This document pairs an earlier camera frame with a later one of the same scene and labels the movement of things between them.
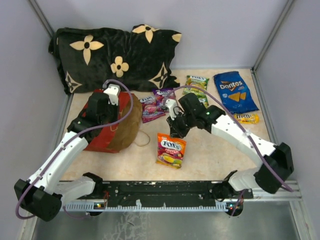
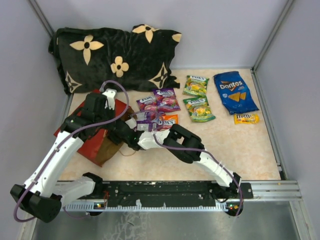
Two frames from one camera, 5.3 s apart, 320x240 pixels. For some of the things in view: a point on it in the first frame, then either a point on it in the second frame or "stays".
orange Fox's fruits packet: (170, 150) to (166, 121)
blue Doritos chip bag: (234, 93) stays
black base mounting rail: (170, 192) stays
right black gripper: (173, 129) to (113, 138)
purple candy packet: (159, 94) stays
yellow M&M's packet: (243, 118) stays
